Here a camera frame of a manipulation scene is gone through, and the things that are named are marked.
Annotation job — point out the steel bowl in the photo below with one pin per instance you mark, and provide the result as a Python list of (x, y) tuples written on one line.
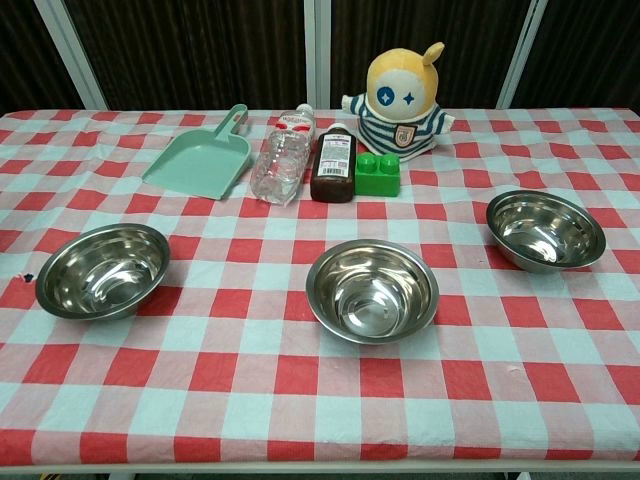
[(545, 235), (372, 295), (100, 280)]

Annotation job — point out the brown labelled medicine bottle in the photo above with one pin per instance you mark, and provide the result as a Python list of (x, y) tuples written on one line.
[(332, 185)]

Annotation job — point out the green toy building block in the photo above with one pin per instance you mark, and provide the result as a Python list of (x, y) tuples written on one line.
[(377, 182)]

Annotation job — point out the clear plastic water bottle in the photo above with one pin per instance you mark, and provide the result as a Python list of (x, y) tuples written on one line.
[(280, 165)]

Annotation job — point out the yellow striped plush toy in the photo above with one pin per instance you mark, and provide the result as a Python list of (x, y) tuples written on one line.
[(400, 125)]

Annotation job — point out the mint green plastic dustpan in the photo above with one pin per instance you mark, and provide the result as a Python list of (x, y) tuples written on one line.
[(200, 165)]

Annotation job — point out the red white checked tablecloth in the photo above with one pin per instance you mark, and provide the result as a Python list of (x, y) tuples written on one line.
[(300, 400)]

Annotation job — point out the white partition frame post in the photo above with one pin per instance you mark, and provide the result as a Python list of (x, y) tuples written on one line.
[(317, 50), (70, 50), (522, 50)]

